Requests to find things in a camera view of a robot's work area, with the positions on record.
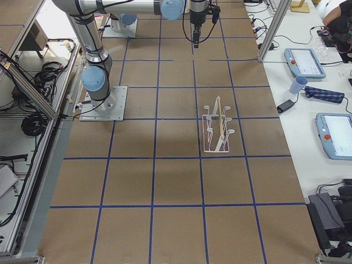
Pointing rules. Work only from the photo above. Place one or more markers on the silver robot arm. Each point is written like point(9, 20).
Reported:
point(124, 23)
point(95, 78)

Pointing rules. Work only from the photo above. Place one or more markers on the blue folded umbrella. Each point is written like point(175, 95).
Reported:
point(324, 95)

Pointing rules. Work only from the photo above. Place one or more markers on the aluminium frame post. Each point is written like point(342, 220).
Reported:
point(273, 28)

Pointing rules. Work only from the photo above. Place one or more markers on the white wire cup rack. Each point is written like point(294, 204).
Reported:
point(214, 128)

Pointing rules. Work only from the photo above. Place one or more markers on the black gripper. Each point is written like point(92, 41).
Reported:
point(196, 18)

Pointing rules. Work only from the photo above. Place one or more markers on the blue cup on desk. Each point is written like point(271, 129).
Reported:
point(298, 84)

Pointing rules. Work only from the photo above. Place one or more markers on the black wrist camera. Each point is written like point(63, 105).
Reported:
point(214, 10)

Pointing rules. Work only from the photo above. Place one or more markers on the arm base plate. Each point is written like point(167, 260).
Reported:
point(108, 33)
point(111, 110)

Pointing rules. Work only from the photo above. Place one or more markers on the teach pendant tablet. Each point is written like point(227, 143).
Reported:
point(334, 131)
point(304, 62)

